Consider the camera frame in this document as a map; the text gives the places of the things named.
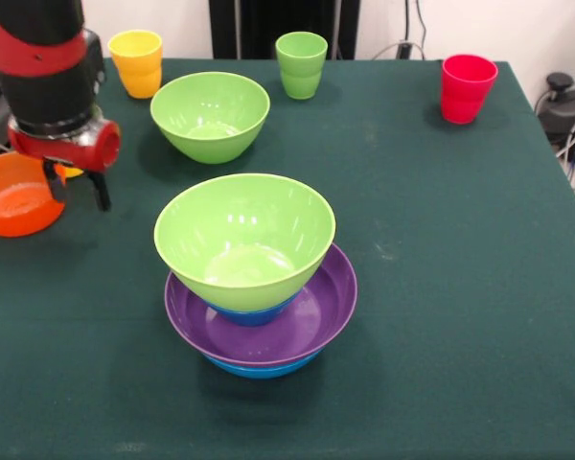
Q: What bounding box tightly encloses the large light blue bowl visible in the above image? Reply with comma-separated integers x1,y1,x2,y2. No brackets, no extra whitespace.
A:
203,347,327,380

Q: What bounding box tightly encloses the purple bowl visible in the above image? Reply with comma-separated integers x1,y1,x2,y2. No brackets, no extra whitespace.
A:
164,242,358,369

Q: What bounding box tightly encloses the small dark blue bowl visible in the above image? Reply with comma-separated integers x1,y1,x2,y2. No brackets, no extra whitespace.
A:
205,291,302,329

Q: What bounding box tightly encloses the green cup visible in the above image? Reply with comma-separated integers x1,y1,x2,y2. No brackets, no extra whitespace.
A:
274,32,329,101

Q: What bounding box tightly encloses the dark green table cloth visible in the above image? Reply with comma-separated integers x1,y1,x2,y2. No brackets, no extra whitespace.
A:
0,57,575,460

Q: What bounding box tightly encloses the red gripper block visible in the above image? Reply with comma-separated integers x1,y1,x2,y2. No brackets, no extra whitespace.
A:
7,118,123,213

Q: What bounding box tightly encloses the red cup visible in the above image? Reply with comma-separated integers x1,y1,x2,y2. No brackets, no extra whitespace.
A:
441,54,499,126

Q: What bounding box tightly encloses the black panel with poles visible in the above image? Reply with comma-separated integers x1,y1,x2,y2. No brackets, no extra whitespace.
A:
209,0,360,60

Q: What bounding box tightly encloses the yellow orange cup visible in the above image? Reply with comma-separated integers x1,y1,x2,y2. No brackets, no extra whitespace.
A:
107,29,165,100

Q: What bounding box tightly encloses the green bowl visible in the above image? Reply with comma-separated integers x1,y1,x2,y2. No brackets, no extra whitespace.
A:
153,172,337,311
149,71,271,165

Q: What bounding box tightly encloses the orange bowl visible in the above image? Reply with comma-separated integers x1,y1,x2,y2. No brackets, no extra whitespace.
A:
0,151,67,239

